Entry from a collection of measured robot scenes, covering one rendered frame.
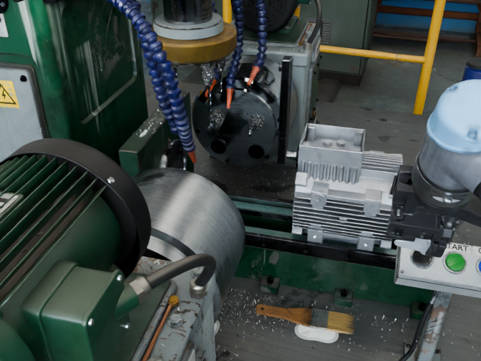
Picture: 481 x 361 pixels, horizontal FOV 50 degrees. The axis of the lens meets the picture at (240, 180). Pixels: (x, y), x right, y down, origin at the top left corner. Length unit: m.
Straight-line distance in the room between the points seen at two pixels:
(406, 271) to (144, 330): 0.45
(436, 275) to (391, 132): 1.03
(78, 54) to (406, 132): 1.21
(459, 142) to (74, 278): 0.37
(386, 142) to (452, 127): 1.28
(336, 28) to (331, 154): 3.28
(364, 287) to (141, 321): 0.65
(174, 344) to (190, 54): 0.52
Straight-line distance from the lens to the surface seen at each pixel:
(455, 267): 0.89
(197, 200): 0.82
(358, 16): 4.19
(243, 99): 1.26
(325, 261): 1.12
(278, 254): 1.12
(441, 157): 0.55
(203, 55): 0.94
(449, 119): 0.52
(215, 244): 0.80
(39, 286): 0.47
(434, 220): 0.70
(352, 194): 1.01
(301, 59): 1.44
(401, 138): 1.83
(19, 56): 0.99
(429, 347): 1.05
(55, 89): 0.97
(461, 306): 1.22
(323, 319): 1.11
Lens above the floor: 1.62
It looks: 33 degrees down
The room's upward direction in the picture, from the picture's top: straight up
